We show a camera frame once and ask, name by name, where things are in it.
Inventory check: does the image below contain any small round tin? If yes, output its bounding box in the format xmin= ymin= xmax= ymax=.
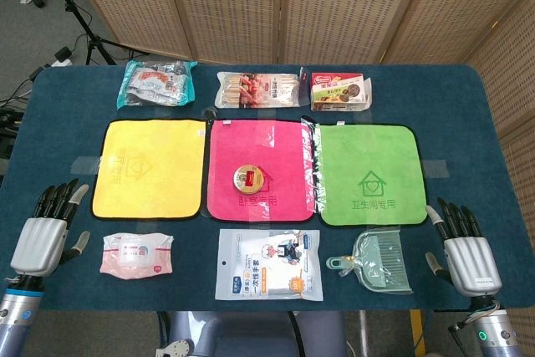
xmin=229 ymin=163 xmax=266 ymax=195

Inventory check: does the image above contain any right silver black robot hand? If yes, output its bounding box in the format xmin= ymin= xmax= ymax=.
xmin=425 ymin=196 xmax=502 ymax=298

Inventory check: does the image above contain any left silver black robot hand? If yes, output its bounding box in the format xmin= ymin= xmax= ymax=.
xmin=8 ymin=178 xmax=91 ymax=278

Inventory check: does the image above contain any dark blue table cover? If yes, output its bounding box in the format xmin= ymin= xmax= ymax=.
xmin=0 ymin=64 xmax=535 ymax=313

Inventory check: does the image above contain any green microfiber cloth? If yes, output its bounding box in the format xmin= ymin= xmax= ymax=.
xmin=313 ymin=122 xmax=429 ymax=227

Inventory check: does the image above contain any disposable gloves packet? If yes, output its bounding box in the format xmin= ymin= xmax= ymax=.
xmin=214 ymin=228 xmax=325 ymax=303

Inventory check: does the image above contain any red green chocolate box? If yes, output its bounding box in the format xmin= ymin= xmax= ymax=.
xmin=309 ymin=71 xmax=373 ymax=113

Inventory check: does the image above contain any teal snack bag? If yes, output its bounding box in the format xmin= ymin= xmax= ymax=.
xmin=115 ymin=59 xmax=198 ymax=110

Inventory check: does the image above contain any clear sausage pack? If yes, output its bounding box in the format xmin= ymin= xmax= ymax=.
xmin=214 ymin=71 xmax=303 ymax=110

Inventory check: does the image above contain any pink microfiber cloth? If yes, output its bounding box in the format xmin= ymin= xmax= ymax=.
xmin=206 ymin=118 xmax=315 ymax=223

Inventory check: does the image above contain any yellow microfiber cloth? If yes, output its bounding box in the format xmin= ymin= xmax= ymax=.
xmin=90 ymin=118 xmax=207 ymax=221

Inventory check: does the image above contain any grey robot torso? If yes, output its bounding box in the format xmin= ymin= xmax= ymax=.
xmin=156 ymin=310 xmax=348 ymax=357

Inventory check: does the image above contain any pink wet wipes pack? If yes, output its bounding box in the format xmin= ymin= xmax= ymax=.
xmin=99 ymin=231 xmax=175 ymax=281

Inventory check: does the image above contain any black floor cable bundle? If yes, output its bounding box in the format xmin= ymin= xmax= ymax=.
xmin=0 ymin=66 xmax=47 ymax=157

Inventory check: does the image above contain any mint green dustpan set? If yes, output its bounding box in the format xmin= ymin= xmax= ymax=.
xmin=325 ymin=227 xmax=414 ymax=294

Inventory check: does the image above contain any perforated wooden folding screen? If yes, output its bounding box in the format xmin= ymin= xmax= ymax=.
xmin=62 ymin=0 xmax=535 ymax=357

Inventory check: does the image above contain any black tripod stand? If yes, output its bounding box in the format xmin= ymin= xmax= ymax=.
xmin=39 ymin=0 xmax=137 ymax=66

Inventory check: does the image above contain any clear tape piece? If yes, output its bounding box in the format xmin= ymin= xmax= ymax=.
xmin=421 ymin=159 xmax=451 ymax=178
xmin=69 ymin=156 xmax=104 ymax=175

